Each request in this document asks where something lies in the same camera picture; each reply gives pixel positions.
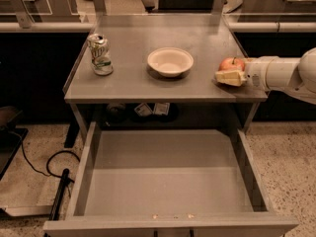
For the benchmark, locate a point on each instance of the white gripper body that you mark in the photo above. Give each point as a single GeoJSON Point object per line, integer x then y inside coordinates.
{"type": "Point", "coordinates": [256, 73]}

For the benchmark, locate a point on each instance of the red apple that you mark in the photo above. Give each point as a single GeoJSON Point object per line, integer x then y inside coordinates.
{"type": "Point", "coordinates": [232, 63]}

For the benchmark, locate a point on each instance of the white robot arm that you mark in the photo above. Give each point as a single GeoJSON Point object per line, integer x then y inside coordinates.
{"type": "Point", "coordinates": [296, 77]}

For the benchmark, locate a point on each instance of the grey counter cabinet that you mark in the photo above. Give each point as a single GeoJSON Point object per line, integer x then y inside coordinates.
{"type": "Point", "coordinates": [132, 38]}

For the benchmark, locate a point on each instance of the grey open drawer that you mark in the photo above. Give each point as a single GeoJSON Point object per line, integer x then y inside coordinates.
{"type": "Point", "coordinates": [168, 183]}

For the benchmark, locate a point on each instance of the white paper bowl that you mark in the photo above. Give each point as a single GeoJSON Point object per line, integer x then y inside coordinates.
{"type": "Point", "coordinates": [170, 61]}

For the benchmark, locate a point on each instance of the white label card right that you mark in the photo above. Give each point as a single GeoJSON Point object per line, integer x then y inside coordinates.
{"type": "Point", "coordinates": [161, 109]}

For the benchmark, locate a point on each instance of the white label card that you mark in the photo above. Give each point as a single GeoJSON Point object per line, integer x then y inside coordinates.
{"type": "Point", "coordinates": [161, 109]}
{"type": "Point", "coordinates": [143, 110]}

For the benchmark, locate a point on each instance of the white label card left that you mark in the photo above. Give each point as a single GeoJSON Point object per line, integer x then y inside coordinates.
{"type": "Point", "coordinates": [143, 110]}

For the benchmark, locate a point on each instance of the crushed green soda can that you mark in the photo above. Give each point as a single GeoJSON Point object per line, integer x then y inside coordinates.
{"type": "Point", "coordinates": [100, 54]}

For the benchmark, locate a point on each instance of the black power strip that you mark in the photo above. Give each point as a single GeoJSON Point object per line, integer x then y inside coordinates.
{"type": "Point", "coordinates": [63, 184]}

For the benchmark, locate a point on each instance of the dark equipment base left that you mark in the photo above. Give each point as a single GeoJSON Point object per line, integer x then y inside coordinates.
{"type": "Point", "coordinates": [11, 138]}

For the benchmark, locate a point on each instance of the white horizontal rail pipe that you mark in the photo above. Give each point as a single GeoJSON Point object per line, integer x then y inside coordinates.
{"type": "Point", "coordinates": [234, 27]}

